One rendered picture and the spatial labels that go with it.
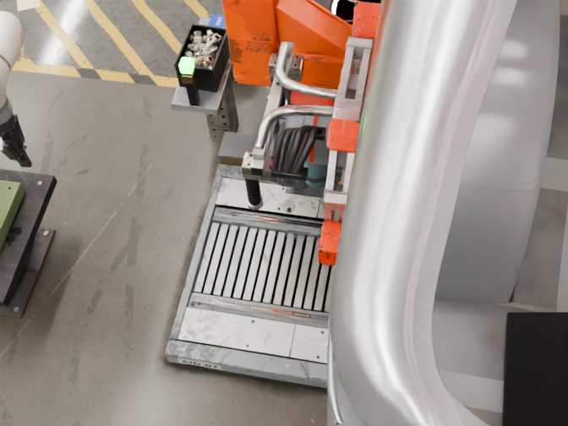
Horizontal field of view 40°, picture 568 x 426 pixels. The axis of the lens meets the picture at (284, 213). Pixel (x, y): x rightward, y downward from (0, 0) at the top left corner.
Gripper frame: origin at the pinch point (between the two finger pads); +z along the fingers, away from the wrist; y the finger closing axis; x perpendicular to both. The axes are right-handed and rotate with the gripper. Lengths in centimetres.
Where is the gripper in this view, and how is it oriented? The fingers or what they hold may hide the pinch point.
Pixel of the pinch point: (22, 158)
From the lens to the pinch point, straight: 239.8
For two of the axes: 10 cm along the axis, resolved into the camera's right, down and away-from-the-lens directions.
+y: -0.9, 8.5, -5.1
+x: 9.9, 0.5, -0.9
